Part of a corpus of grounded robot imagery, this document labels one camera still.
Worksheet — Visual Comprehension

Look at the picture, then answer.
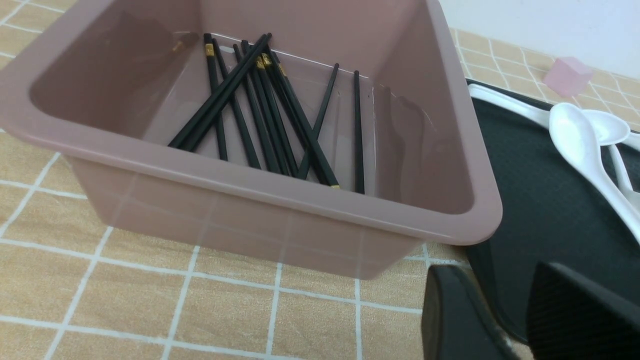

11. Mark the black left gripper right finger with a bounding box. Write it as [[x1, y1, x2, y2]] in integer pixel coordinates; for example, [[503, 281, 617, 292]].
[[526, 262, 640, 360]]

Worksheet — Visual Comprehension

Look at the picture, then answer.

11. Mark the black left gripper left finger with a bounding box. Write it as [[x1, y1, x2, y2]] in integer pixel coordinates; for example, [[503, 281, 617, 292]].
[[421, 264, 519, 360]]

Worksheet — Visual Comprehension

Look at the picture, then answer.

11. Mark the black plastic tray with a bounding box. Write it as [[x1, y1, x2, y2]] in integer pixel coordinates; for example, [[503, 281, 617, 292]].
[[465, 98, 640, 344]]

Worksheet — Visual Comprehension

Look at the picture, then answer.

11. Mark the white ceramic spoon small inverted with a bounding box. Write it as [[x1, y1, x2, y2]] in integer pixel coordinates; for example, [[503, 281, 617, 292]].
[[607, 145, 640, 214]]

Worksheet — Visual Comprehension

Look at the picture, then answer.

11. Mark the white ceramic spoon upright left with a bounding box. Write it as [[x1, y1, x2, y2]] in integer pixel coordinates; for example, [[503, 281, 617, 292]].
[[548, 103, 640, 241]]

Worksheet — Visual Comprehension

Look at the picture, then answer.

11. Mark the white ceramic spoon far left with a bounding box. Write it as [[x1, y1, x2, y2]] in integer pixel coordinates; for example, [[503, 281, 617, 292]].
[[468, 83, 631, 146]]

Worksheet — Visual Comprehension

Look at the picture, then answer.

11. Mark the black chopstick in bin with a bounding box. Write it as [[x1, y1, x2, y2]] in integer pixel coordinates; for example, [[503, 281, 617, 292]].
[[243, 69, 282, 174], [261, 51, 332, 186], [168, 32, 272, 151], [211, 38, 262, 170], [203, 33, 229, 162], [262, 47, 340, 189], [295, 63, 339, 180], [250, 43, 298, 177]]

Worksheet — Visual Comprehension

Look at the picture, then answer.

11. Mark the pink translucent cube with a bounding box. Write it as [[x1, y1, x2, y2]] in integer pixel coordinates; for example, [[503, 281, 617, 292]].
[[542, 56, 594, 98]]

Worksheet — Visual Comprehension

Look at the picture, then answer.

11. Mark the pink plastic bin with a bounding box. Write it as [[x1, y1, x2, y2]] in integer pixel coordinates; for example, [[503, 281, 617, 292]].
[[1, 0, 502, 280]]

